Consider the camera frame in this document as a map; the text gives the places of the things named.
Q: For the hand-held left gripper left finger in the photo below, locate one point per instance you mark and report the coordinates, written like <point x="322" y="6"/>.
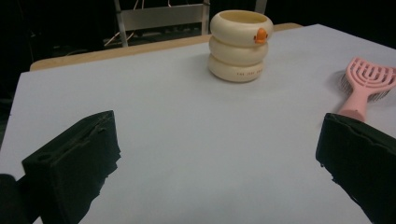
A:
<point x="71" y="168"/>

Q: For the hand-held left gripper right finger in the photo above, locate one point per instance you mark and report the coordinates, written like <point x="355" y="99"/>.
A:
<point x="364" y="161"/>

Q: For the cream ringed holder orange duck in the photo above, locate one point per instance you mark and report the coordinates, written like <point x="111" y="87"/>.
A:
<point x="236" y="56"/>

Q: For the white table mat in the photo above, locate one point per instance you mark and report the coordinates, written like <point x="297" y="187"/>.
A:
<point x="199" y="124"/>

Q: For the silver metal stand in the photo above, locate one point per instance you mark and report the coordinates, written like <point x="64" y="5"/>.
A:
<point x="162" y="16"/>

